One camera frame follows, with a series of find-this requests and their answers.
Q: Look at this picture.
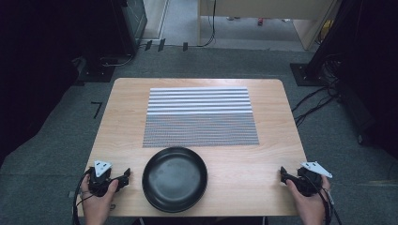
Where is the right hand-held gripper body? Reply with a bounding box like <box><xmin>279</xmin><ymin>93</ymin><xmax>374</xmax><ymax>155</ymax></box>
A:
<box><xmin>296</xmin><ymin>160</ymin><xmax>333</xmax><ymax>198</ymax></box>

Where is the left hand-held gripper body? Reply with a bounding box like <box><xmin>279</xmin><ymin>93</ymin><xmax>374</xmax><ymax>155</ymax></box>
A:
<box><xmin>87</xmin><ymin>159</ymin><xmax>121</xmax><ymax>198</ymax></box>

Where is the person's right hand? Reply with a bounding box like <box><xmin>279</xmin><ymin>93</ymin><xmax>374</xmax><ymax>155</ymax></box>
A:
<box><xmin>285</xmin><ymin>175</ymin><xmax>331</xmax><ymax>219</ymax></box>

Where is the person's left hand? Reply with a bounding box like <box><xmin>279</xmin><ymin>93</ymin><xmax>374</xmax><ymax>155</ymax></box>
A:
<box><xmin>80</xmin><ymin>174</ymin><xmax>120</xmax><ymax>219</ymax></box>

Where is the black round plate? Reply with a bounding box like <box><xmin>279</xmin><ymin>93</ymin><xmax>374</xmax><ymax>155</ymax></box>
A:
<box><xmin>142</xmin><ymin>146</ymin><xmax>208</xmax><ymax>214</ymax></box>

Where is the grey white striped placemat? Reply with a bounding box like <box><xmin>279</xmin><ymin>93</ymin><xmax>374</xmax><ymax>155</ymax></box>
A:
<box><xmin>142</xmin><ymin>86</ymin><xmax>260</xmax><ymax>149</ymax></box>

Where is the dark curtain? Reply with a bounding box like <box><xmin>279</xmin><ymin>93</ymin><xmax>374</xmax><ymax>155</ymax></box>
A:
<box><xmin>0</xmin><ymin>0</ymin><xmax>126</xmax><ymax>167</ymax></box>
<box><xmin>304</xmin><ymin>0</ymin><xmax>398</xmax><ymax>160</ymax></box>

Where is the yellow object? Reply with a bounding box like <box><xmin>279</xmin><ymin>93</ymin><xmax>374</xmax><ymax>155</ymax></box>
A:
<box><xmin>317</xmin><ymin>19</ymin><xmax>335</xmax><ymax>45</ymax></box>

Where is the dark glass cabinet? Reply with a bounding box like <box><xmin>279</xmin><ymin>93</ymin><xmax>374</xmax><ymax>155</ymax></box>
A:
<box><xmin>110</xmin><ymin>0</ymin><xmax>148</xmax><ymax>58</ymax></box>

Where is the light wooden desk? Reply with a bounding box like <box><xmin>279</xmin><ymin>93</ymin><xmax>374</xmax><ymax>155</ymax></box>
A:
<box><xmin>196</xmin><ymin>0</ymin><xmax>343</xmax><ymax>52</ymax></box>

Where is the right hand-held gripper cable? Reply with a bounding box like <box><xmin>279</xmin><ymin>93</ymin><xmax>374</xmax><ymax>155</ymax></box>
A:
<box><xmin>308</xmin><ymin>173</ymin><xmax>344</xmax><ymax>225</ymax></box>

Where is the hand-held gripper cable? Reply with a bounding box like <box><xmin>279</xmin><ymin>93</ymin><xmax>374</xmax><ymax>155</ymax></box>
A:
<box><xmin>308</xmin><ymin>173</ymin><xmax>344</xmax><ymax>225</ymax></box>
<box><xmin>71</xmin><ymin>168</ymin><xmax>95</xmax><ymax>225</ymax></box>

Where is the left hand-held gripper cable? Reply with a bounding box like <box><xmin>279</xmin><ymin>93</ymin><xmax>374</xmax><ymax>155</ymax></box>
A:
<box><xmin>71</xmin><ymin>168</ymin><xmax>95</xmax><ymax>225</ymax></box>

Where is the black floor cables bundle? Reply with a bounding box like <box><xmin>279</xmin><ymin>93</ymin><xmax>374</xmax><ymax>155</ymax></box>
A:
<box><xmin>291</xmin><ymin>52</ymin><xmax>342</xmax><ymax>128</ymax></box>

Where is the black stand base plate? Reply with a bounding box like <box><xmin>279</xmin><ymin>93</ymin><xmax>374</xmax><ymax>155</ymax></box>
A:
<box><xmin>289</xmin><ymin>62</ymin><xmax>327</xmax><ymax>87</ymax></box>

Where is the black stand base with cable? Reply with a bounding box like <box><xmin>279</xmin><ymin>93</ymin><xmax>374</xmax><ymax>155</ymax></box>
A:
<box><xmin>72</xmin><ymin>54</ymin><xmax>135</xmax><ymax>84</ymax></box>

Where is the black hanging cable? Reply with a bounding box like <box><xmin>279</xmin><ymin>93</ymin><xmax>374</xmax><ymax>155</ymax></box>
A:
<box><xmin>187</xmin><ymin>0</ymin><xmax>218</xmax><ymax>49</ymax></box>

